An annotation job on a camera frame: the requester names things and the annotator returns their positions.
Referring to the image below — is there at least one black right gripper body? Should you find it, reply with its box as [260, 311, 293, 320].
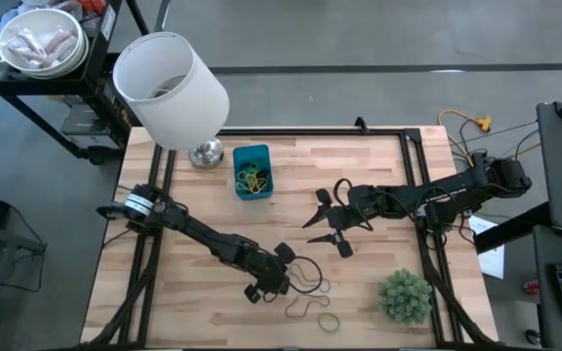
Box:
[315, 187, 366, 259]

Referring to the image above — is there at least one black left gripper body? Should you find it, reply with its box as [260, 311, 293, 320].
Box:
[243, 241, 298, 305]

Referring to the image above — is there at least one thin dark brown rubber band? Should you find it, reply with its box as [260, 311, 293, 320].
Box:
[283, 292, 333, 320]

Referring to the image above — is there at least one yellow rubber band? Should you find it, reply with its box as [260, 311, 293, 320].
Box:
[235, 168, 269, 194]

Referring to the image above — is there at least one teal plastic bin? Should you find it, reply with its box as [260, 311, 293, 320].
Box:
[232, 143, 275, 202]

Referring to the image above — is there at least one green artificial plant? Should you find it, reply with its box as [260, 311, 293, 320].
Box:
[376, 267, 434, 328]

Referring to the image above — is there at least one white paper sheet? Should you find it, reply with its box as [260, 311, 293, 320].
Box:
[465, 214, 506, 281]

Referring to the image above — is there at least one white shade silver table lamp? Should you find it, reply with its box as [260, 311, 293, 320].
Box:
[111, 31, 231, 171]

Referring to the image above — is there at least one grey flat device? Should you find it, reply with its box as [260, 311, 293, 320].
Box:
[60, 103, 112, 138]

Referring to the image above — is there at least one black utility cart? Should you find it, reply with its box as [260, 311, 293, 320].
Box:
[0, 0, 139, 166]

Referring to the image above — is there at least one orange packet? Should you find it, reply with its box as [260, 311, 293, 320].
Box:
[76, 0, 107, 15]

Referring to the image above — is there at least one wrapped snack packet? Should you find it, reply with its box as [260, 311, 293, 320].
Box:
[5, 27, 56, 70]
[41, 26, 75, 56]

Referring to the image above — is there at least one white bowl stack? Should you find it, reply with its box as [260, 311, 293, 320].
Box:
[0, 7, 90, 81]

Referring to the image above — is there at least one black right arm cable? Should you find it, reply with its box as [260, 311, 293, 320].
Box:
[333, 176, 357, 209]

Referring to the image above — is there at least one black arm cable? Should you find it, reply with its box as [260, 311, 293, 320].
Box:
[287, 254, 325, 295]
[333, 176, 357, 209]

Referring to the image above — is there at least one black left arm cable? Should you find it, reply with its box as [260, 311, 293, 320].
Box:
[287, 254, 325, 295]

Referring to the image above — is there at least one black table frame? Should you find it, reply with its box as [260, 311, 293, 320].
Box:
[80, 127, 500, 351]

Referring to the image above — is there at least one yellow extension cable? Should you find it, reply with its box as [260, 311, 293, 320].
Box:
[437, 108, 494, 170]

